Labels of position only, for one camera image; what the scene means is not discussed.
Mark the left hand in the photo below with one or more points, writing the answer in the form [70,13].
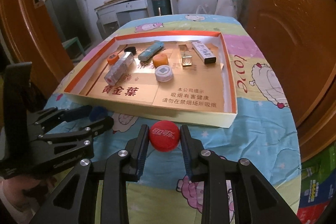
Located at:
[15,205]

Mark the white bottle cap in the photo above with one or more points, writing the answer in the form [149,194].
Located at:
[164,73]

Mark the green printed carton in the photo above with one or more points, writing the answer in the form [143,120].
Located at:
[317,185]

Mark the clear floral rectangular box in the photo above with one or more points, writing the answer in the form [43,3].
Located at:
[119,68]

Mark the black bottle cap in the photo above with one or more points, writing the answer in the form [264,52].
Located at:
[131,49]

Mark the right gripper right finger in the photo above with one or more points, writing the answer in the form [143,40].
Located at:
[191,150]

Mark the kitchen counter cabinet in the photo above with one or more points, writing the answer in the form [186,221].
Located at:
[114,15]

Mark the white Hello Kitty box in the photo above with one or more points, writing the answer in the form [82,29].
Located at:
[204,53]

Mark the gold lighter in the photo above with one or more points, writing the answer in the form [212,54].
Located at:
[186,57]

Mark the orange bottle cap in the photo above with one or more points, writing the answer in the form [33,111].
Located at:
[160,59]

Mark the brown wooden door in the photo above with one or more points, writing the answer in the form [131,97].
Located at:
[297,37]

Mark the dark green refrigerator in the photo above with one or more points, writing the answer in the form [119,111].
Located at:
[66,17]

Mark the colourful cartoon quilt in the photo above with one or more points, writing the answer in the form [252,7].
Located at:
[263,131]

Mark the white plastic bag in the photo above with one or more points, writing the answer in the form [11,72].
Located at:
[227,8]

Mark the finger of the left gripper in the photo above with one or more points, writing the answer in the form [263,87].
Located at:
[92,130]
[54,116]

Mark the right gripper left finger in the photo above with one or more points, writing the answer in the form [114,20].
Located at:
[137,149]

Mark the green stool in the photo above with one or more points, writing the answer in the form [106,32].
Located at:
[73,43]

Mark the small orange cap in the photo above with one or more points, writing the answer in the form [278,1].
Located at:
[113,58]

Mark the red cola bottle cap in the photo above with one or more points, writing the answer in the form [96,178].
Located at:
[164,136]

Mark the orange-rimmed cardboard tray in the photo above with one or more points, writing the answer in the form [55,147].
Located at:
[202,93]

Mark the green air fryer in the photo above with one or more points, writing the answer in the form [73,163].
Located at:
[161,7]

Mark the teal tube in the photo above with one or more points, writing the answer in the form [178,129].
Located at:
[150,51]

